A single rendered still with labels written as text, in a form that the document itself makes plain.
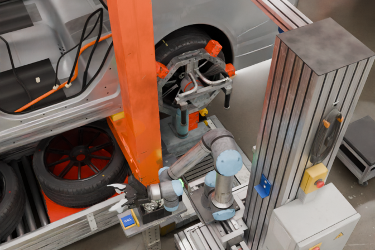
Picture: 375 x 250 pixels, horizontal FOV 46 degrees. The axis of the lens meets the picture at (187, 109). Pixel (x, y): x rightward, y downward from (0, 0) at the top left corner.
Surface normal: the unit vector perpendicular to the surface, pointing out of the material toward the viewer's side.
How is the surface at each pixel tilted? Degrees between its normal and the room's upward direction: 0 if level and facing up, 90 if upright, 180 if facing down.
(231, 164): 82
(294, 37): 0
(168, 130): 0
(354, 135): 0
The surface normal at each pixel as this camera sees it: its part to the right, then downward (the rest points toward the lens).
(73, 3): -0.10, -0.65
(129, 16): 0.46, 0.64
